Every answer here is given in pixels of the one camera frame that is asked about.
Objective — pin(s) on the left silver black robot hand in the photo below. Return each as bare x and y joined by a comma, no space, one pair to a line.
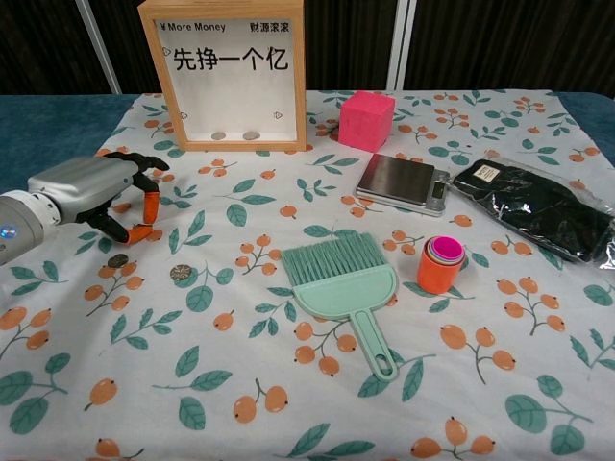
91,185

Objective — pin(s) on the black gloves in plastic bag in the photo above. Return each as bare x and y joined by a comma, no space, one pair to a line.
543,206

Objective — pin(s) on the teal table cover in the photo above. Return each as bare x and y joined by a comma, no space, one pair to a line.
48,134

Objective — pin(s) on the magenta plastic stacking cup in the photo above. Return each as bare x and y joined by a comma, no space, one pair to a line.
448,249

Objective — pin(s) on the mint green hand brush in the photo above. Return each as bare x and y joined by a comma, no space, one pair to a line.
336,283

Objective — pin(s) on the wooden coin bank box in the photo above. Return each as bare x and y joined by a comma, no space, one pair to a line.
230,96

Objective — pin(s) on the white floral tablecloth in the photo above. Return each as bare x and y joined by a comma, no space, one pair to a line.
269,336

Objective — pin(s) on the orange plastic stacking cup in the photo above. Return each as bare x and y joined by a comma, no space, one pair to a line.
435,276

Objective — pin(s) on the white partition post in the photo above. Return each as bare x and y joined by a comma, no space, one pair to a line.
98,48
401,43

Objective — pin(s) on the dark slatted partition panel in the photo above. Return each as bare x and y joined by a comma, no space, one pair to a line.
38,43
130,57
519,43
346,43

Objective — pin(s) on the silver digital pocket scale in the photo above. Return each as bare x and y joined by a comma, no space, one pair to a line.
399,180

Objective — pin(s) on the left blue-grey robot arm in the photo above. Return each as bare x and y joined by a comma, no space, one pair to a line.
19,225

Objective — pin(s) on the pink foam cube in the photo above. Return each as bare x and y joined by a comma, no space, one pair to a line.
365,120

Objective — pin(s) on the silver coin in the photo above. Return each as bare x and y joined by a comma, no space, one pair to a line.
181,273
116,260
218,136
250,136

